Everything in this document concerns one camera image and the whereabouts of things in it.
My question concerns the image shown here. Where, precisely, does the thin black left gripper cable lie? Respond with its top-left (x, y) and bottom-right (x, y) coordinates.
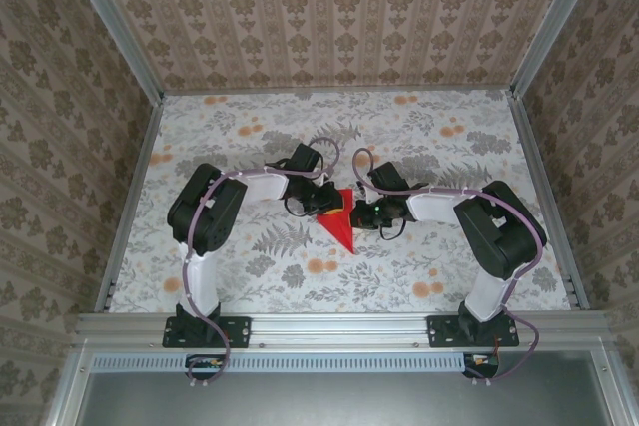
top-left (281, 195), bottom-right (310, 219)

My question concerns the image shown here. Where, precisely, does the thin aluminium table rail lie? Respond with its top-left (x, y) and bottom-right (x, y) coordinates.
top-left (162, 88), bottom-right (515, 96)

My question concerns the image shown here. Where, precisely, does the thin black right gripper cable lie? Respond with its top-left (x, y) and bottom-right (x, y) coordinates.
top-left (377, 218), bottom-right (407, 243)

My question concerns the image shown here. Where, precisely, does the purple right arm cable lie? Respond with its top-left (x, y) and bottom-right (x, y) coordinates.
top-left (352, 148), bottom-right (549, 387)

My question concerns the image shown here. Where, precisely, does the aluminium table side rail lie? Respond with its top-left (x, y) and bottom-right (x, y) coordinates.
top-left (508, 89), bottom-right (591, 312)
top-left (94, 91), bottom-right (166, 313)

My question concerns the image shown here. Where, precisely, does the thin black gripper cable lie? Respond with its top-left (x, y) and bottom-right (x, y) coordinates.
top-left (281, 195), bottom-right (310, 219)
top-left (377, 218), bottom-right (407, 243)

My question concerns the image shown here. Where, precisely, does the aluminium lower frame bar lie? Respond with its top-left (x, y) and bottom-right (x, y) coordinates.
top-left (591, 345), bottom-right (630, 426)
top-left (44, 340), bottom-right (96, 426)

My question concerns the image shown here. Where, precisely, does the white slotted cable duct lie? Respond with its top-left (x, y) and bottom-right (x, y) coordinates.
top-left (92, 351), bottom-right (500, 373)

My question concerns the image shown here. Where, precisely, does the floral table cover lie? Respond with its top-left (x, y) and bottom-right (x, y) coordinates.
top-left (106, 90), bottom-right (574, 315)

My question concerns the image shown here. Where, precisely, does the grey metal panel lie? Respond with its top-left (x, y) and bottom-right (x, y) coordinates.
top-left (74, 370), bottom-right (608, 426)

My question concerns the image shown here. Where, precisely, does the aluminium frame post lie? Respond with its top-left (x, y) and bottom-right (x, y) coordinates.
top-left (55, 0), bottom-right (166, 101)
top-left (509, 0), bottom-right (600, 98)

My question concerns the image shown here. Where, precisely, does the long aluminium base rail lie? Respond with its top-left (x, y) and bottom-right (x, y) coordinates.
top-left (74, 310), bottom-right (613, 350)

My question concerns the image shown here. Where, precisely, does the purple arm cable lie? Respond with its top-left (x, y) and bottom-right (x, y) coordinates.
top-left (352, 148), bottom-right (549, 387)
top-left (182, 135), bottom-right (341, 390)

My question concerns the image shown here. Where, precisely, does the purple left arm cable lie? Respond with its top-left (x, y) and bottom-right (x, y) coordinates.
top-left (182, 135), bottom-right (341, 390)

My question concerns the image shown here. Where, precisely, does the red cloth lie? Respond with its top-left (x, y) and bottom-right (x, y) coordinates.
top-left (316, 188), bottom-right (357, 254)

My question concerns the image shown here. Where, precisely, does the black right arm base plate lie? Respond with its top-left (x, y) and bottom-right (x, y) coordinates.
top-left (427, 314), bottom-right (520, 349)

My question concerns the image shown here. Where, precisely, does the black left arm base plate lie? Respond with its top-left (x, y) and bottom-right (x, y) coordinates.
top-left (163, 314), bottom-right (253, 349)

